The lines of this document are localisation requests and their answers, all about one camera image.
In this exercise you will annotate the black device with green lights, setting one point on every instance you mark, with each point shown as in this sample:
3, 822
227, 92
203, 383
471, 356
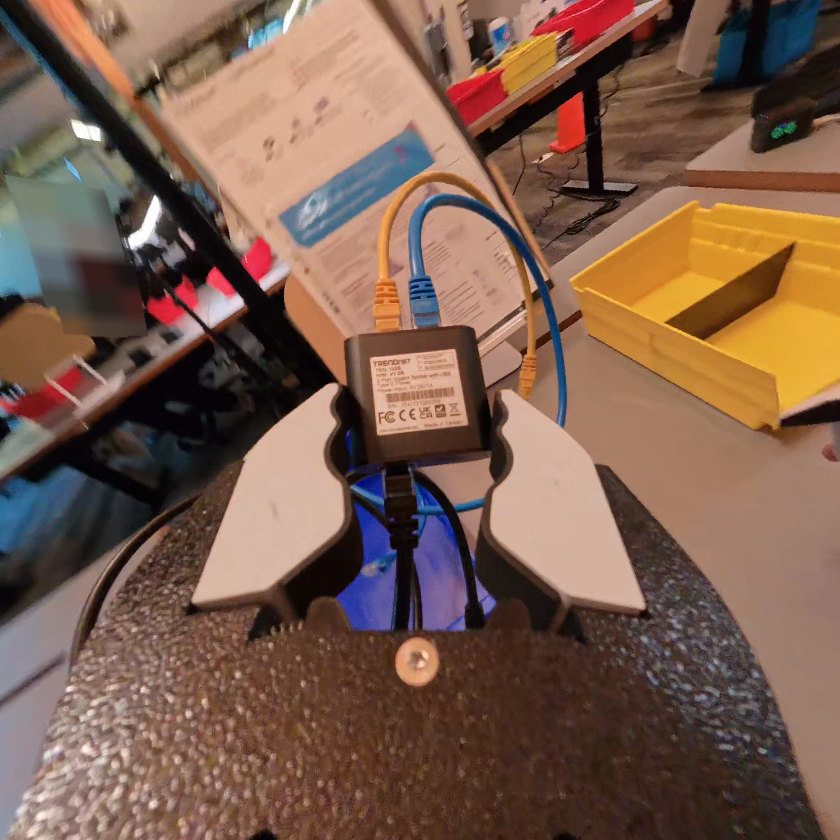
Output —
781, 128

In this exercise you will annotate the blue plastic bin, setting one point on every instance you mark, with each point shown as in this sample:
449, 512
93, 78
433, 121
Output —
439, 577

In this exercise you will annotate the long red plastic bin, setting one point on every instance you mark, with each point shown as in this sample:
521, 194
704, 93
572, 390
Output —
584, 19

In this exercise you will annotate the laminated instruction sheet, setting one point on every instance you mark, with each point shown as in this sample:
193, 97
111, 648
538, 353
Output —
341, 131

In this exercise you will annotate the black network splitter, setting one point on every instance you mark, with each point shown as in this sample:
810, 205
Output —
420, 394

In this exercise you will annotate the orange traffic cone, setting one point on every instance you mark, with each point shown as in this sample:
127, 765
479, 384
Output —
568, 124

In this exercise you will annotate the stack of yellow bins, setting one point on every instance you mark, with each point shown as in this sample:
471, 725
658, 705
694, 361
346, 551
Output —
528, 62

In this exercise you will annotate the grey desk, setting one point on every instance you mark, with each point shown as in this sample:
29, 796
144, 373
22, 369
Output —
689, 492

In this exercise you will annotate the black metal frame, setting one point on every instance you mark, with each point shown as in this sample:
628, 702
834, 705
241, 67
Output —
151, 170

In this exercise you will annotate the yellow plastic bin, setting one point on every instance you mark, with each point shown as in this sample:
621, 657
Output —
741, 341

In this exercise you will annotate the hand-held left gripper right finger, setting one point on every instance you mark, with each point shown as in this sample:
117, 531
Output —
558, 525

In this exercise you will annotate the black bin divider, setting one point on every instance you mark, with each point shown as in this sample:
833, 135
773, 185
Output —
735, 295

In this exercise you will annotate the background wooden table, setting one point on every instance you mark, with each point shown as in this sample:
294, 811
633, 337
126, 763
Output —
590, 62

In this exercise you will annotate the wood-edged side table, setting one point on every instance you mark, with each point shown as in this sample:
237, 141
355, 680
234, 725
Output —
741, 164

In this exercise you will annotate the white stand base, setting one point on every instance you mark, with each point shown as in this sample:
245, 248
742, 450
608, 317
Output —
499, 364

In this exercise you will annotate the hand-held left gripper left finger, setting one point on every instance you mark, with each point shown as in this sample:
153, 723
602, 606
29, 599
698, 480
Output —
275, 512

